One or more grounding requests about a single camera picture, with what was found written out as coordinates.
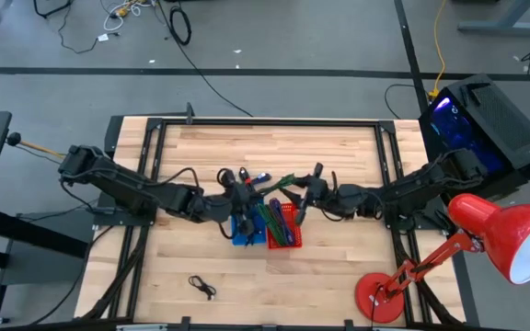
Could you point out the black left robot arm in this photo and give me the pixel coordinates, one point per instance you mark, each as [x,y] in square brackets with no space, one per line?
[127,186]

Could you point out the silver metal bracket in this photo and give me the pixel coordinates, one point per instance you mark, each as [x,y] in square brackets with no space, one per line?
[141,327]

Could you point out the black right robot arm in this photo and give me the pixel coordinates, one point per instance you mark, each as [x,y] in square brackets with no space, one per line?
[421,184]

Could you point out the black computer tower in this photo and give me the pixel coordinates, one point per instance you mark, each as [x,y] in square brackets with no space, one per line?
[499,124]

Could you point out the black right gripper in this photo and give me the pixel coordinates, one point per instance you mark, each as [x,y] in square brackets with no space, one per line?
[325,195]

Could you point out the grey desk leg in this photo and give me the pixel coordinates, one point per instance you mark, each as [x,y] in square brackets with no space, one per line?
[499,26]

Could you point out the red plastic basket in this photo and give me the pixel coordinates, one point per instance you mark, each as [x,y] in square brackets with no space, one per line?
[296,239]

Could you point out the black frame clamp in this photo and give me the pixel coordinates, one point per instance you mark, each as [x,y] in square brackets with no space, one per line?
[190,112]

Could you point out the red desk lamp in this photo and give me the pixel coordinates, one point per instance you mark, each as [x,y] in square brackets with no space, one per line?
[499,230]

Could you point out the wooden stick with black knob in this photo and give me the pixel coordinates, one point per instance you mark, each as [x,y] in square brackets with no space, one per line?
[14,139]

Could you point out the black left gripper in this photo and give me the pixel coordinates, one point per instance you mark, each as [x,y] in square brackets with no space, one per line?
[244,202]

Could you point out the blue plastic basket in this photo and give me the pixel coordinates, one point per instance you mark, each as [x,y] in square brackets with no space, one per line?
[235,234]

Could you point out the black aluminium rig frame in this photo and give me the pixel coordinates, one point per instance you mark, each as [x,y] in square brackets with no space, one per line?
[269,122]

